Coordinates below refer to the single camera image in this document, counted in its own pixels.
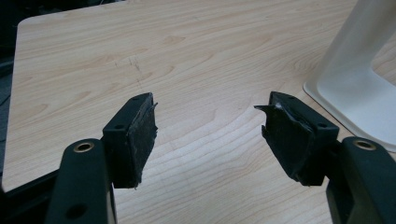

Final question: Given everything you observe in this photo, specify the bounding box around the white plastic stand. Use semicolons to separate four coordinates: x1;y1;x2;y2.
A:
303;0;396;153

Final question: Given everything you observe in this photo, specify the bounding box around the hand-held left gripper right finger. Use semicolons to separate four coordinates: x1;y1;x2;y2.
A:
253;91;396;224

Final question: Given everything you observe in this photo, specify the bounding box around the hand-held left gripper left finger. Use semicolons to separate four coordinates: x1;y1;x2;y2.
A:
44;91;159;224

